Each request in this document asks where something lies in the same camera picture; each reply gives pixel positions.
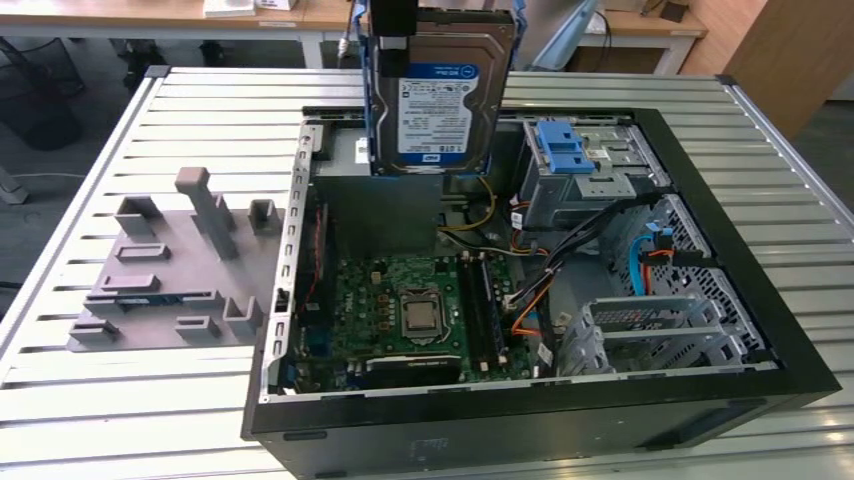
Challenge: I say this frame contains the orange data wire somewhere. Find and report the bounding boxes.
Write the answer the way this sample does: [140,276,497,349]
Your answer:
[510,294,555,337]

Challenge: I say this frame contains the black cable bundle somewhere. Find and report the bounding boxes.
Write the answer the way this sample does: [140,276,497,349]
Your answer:
[510,192,662,314]

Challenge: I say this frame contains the red orange wire bundle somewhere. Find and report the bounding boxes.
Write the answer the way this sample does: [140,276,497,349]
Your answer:
[507,198,539,254]

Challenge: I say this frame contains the black white wire bundle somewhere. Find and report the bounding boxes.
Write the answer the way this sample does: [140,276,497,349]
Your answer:
[437,227,555,257]

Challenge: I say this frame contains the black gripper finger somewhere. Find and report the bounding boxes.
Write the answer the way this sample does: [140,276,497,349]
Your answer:
[368,0,420,77]

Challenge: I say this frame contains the power wire black connector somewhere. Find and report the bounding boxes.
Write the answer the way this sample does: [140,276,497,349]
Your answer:
[638,248,721,271]

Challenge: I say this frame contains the CPU socket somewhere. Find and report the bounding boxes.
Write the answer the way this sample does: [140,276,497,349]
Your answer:
[396,285,457,347]

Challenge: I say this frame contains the hard disk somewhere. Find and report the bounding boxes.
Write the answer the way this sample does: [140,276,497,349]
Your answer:
[351,0,527,180]

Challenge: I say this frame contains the grey power supply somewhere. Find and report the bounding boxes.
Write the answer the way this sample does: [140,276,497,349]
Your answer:
[311,125,447,256]

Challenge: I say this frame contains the white papers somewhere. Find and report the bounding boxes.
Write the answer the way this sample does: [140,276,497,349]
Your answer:
[583,7,613,36]

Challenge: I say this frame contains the green motherboard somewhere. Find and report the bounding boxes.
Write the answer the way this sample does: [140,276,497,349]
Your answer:
[331,253,539,389]

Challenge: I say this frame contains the grey metal drive cage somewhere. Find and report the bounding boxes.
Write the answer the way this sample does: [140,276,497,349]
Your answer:
[518,118,673,234]

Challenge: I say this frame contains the wooden desk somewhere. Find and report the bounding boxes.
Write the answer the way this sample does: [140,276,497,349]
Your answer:
[0,0,710,69]

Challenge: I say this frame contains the black PC case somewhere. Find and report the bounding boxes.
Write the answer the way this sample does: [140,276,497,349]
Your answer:
[240,104,843,480]

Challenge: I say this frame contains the yellow wire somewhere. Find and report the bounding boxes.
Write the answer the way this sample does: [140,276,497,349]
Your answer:
[437,175,499,234]

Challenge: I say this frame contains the black graphics card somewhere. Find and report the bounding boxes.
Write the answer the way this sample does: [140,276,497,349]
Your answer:
[362,353,465,390]

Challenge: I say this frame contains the grey parts rack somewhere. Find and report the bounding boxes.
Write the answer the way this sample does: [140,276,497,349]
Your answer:
[66,167,287,354]

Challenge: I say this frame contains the silver CPU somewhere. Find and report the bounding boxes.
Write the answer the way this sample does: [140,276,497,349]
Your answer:
[402,301,439,331]

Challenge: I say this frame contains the blue plastic drive latch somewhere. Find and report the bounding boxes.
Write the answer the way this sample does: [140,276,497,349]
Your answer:
[535,121,595,175]

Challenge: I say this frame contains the red black fan wire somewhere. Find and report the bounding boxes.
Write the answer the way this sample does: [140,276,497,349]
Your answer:
[292,207,330,314]

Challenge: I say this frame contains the white stand foot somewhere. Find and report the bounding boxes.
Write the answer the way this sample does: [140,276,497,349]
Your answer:
[0,167,32,205]

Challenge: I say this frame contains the black mesh bin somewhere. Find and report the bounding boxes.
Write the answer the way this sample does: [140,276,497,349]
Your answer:
[0,37,87,151]

